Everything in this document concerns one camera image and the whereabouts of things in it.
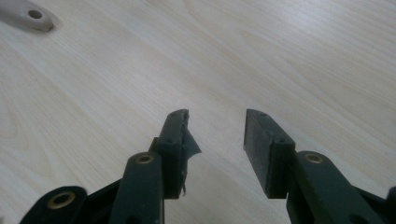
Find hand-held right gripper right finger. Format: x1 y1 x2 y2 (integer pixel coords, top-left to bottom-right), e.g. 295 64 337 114
243 108 387 224

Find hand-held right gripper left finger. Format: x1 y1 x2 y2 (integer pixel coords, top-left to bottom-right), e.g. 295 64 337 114
108 108 203 224

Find grey handle with hole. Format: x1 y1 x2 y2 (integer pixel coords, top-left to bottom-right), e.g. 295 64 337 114
0 0 55 32

